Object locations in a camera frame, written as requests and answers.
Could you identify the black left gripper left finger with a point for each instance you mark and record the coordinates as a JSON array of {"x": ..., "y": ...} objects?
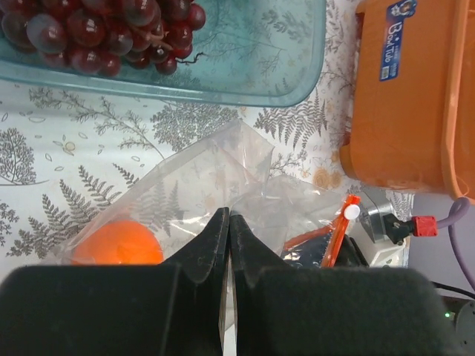
[{"x": 174, "y": 308}]

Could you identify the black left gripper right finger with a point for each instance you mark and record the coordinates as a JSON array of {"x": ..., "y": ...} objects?
[{"x": 283, "y": 310}]

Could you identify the fake orange fruit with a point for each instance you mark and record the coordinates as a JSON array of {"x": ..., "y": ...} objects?
[{"x": 121, "y": 242}]

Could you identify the clear zip top bag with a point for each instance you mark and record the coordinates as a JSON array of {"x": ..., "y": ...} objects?
[{"x": 227, "y": 169}]

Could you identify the purple fake grape bunch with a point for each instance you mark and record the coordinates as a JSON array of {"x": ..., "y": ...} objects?
[{"x": 96, "y": 37}]

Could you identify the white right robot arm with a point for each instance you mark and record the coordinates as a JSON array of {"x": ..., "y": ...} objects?
[{"x": 310, "y": 251}]

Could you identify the orange plastic basket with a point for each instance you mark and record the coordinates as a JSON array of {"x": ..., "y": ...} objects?
[{"x": 413, "y": 110}]

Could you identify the teal transparent plastic tray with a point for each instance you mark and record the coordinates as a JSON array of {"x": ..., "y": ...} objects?
[{"x": 251, "y": 53}]

